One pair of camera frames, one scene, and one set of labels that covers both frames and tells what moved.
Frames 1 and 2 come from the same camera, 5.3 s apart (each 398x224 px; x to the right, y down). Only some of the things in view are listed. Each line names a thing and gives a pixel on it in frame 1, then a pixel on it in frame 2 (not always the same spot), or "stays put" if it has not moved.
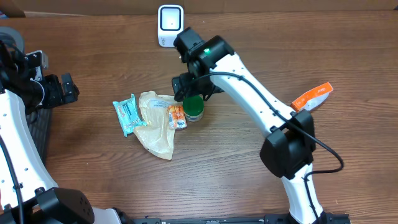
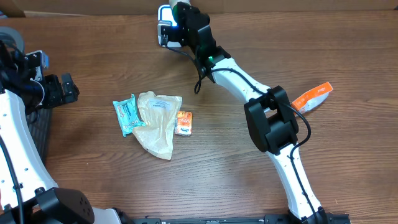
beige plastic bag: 157,135 stays put
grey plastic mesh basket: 40,119 stays put
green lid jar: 193,107 → 175,13
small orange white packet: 177,117 → 183,123
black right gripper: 188,82 → 184,13
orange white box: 313,100 stays put
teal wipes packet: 127,114 stays put
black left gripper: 56,96 stays put
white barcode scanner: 170,23 stays put
